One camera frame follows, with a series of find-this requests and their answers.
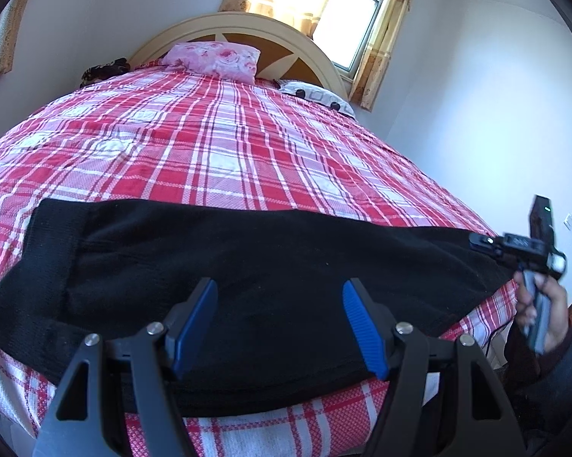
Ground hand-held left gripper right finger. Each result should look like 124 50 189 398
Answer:
341 278 539 457

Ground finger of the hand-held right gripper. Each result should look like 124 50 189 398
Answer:
469 232 505 262

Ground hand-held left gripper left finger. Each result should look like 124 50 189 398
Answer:
31 277 218 457

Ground black pants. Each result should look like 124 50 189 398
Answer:
0 198 517 417

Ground person's right forearm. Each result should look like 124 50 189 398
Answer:
502 319 572 457

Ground person's right hand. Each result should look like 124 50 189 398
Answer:
513 271 572 350

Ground red plaid bed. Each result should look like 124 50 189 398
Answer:
0 57 519 457

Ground yellow patterned curtain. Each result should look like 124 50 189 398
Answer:
350 0 420 111
0 0 37 84

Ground white patterned pillow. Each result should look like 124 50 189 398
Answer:
277 80 357 117

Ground window behind headboard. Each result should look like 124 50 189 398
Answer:
314 0 396 74

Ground pink floral pillow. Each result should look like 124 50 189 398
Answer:
161 42 261 84

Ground dark floral cloth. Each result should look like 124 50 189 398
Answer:
80 58 131 89

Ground cream wooden headboard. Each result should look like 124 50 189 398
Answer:
126 13 351 101

